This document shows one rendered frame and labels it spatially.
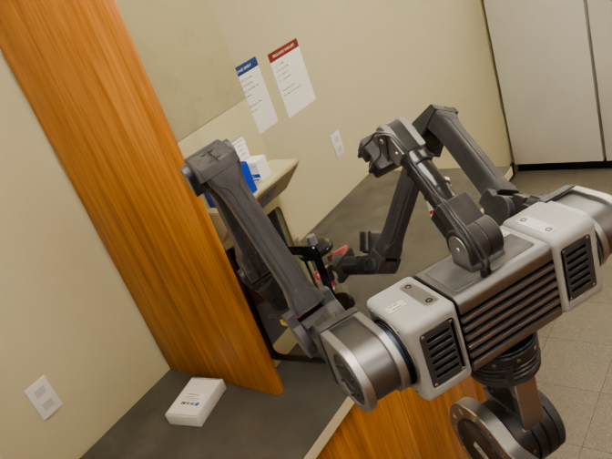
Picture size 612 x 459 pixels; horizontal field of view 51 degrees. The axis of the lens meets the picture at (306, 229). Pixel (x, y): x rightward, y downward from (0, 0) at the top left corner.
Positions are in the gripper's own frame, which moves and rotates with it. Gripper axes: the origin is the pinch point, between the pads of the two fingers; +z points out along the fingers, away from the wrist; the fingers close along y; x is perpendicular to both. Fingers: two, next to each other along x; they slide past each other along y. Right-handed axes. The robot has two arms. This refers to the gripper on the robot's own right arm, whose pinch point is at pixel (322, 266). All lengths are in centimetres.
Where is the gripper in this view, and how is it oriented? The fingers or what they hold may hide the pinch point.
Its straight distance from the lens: 197.5
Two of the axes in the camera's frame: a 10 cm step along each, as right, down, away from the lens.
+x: 3.6, 8.6, 3.7
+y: -5.2, 5.1, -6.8
